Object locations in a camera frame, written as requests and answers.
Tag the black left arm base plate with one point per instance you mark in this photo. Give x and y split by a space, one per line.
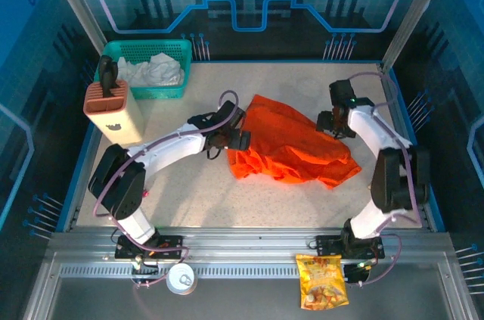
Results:
170 243

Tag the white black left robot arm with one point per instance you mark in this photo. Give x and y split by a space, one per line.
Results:
170 146

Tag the orange t-shirt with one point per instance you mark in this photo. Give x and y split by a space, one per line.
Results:
287 138

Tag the beige knife block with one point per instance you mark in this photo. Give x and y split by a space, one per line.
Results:
121 119

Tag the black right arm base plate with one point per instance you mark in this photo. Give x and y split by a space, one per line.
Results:
327 246

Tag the silver tin can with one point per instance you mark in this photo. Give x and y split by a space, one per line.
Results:
181 279

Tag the crumpled white t-shirt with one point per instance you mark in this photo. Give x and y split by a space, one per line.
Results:
166 68
132 70

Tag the aluminium table rail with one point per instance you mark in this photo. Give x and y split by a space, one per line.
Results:
246 244

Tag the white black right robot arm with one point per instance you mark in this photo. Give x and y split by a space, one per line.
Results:
368 131

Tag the aluminium frame post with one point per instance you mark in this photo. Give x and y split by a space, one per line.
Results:
77 2
414 13

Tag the yellow snack bag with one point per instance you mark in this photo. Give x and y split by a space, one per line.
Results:
321 282

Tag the teal plastic basket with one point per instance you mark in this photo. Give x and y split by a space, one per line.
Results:
145 45

